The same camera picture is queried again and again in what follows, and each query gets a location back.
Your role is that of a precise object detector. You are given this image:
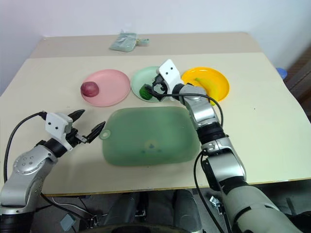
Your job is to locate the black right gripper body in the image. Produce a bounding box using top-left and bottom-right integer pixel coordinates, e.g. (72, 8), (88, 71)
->
(151, 74), (169, 96)

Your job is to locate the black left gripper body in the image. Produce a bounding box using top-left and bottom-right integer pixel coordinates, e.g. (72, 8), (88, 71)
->
(64, 128), (88, 148)

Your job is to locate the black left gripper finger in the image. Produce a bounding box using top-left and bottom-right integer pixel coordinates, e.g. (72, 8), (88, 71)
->
(68, 109), (86, 123)
(86, 121), (106, 145)

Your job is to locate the green vegetable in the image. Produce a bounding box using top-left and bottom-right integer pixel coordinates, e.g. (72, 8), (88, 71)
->
(138, 83), (154, 101)

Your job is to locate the light green round plate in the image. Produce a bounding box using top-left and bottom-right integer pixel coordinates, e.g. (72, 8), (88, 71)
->
(131, 66), (171, 103)

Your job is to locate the pink round plate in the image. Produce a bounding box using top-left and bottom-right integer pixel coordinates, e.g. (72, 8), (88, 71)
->
(80, 69), (131, 108)

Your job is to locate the yellow round plate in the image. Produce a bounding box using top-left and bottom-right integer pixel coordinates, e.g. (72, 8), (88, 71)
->
(181, 67), (230, 106)

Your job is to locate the dark red onion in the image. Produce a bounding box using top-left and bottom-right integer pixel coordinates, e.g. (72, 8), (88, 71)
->
(80, 81), (100, 98)

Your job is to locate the translucent green cutting board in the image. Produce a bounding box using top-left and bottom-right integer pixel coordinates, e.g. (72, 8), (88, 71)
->
(99, 106), (201, 167)

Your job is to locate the yellow banana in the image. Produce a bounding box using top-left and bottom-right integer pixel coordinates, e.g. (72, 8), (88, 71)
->
(194, 77), (221, 106)

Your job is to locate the crumpled plastic bag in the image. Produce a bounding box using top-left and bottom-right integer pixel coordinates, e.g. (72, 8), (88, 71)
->
(108, 30), (139, 52)

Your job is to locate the dark grey rounded shape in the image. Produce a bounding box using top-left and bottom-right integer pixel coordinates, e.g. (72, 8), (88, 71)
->
(173, 189), (203, 231)
(105, 191), (147, 225)

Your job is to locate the small grey box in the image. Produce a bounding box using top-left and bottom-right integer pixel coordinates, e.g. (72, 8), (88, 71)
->
(59, 214), (76, 232)

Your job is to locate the blue round lid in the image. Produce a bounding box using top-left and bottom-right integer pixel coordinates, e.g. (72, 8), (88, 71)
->
(275, 67), (289, 80)

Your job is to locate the white black connector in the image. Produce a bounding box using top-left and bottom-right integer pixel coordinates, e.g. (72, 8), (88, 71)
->
(209, 195), (225, 216)

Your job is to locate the brown wooden furniture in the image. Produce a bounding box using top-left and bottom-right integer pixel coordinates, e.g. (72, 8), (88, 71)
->
(283, 47), (311, 108)

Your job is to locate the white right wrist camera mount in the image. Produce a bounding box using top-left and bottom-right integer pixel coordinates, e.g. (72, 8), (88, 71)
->
(156, 59), (183, 92)

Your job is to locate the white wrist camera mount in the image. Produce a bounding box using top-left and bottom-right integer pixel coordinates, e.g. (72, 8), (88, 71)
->
(156, 59), (183, 92)
(45, 112), (74, 151)

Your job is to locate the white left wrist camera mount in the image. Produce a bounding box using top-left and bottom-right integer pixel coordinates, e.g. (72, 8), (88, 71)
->
(45, 112), (74, 151)

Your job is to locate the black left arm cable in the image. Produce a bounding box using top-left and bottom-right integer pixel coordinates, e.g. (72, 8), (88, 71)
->
(3, 111), (48, 184)

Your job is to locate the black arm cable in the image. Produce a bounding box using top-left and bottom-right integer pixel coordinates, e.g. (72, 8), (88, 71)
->
(159, 93), (233, 233)
(3, 111), (48, 184)

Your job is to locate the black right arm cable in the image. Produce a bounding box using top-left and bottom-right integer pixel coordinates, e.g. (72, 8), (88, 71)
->
(159, 93), (233, 233)

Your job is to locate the black floor cable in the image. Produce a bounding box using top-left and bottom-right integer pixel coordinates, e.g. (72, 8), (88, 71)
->
(40, 193), (98, 225)

